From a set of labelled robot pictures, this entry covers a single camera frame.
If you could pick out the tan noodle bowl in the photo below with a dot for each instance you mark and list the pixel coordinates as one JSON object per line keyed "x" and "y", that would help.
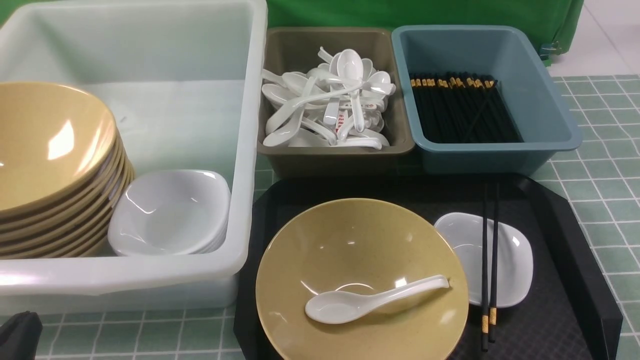
{"x": 364, "y": 246}

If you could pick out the white ceramic soup spoon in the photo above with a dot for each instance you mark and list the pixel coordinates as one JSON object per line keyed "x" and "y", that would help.
{"x": 341, "y": 307}

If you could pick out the black chopstick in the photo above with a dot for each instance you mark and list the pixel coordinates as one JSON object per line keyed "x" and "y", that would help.
{"x": 493, "y": 310}
{"x": 484, "y": 339}

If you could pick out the small white square dish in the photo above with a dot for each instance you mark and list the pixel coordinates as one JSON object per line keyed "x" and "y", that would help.
{"x": 515, "y": 266}

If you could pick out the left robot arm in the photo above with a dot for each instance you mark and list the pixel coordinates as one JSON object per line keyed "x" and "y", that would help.
{"x": 20, "y": 335}

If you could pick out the pile of white spoons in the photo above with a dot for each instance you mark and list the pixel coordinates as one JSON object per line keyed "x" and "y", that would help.
{"x": 338, "y": 103}

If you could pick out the stack of white dishes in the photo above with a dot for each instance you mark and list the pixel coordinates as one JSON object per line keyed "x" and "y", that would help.
{"x": 171, "y": 212}

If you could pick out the bundle of black chopsticks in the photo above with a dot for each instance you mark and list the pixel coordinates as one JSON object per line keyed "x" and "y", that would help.
{"x": 462, "y": 108}

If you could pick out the large white plastic tub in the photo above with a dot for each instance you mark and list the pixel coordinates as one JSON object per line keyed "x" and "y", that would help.
{"x": 183, "y": 78}

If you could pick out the blue plastic chopstick bin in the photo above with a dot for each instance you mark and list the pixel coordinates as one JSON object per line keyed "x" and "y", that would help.
{"x": 541, "y": 115}

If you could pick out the stack of tan bowls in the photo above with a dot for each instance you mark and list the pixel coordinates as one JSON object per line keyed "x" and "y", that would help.
{"x": 64, "y": 168}

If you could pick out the black plastic serving tray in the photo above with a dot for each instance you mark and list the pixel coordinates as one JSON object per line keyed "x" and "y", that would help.
{"x": 570, "y": 312}

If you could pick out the green cloth backdrop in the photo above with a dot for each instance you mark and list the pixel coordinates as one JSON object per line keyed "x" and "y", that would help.
{"x": 549, "y": 25}

